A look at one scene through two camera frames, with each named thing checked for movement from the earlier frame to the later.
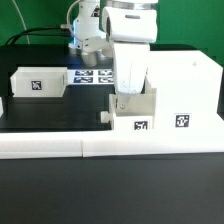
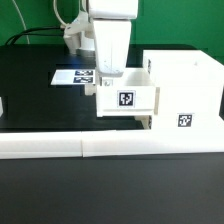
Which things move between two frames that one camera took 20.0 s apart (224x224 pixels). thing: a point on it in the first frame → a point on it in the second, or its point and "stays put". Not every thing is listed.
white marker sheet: (91, 77) stays put
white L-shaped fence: (89, 144) stays put
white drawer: (39, 81) → (132, 94)
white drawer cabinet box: (187, 84) stays put
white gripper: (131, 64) → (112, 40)
